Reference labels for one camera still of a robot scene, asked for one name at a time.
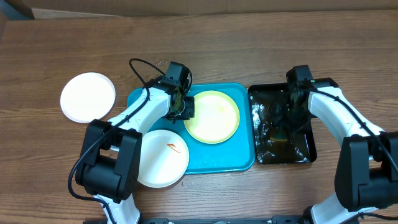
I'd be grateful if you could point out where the blue serving tray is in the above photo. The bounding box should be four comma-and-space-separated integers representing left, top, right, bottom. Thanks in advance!
125, 82, 256, 175

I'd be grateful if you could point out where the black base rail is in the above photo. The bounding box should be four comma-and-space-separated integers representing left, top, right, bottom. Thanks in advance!
138, 215, 310, 224

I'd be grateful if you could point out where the green yellow sponge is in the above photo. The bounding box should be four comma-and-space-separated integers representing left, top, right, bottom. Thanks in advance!
269, 128, 289, 142

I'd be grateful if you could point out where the white front plate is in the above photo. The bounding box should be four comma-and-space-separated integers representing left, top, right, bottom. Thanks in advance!
138, 130, 189, 188

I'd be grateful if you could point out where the black water tray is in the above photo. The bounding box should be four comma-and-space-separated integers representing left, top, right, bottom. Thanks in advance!
248, 83, 317, 165

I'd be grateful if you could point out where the yellow-green plate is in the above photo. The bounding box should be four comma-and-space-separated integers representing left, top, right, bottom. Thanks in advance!
184, 90, 240, 144

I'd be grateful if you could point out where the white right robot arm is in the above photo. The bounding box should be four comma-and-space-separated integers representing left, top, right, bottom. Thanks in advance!
270, 78, 397, 223

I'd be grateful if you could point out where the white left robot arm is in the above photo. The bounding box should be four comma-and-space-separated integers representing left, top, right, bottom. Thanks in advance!
68, 76, 194, 223

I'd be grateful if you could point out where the white plate with sauce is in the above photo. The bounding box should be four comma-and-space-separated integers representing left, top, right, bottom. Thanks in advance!
60, 72, 116, 123

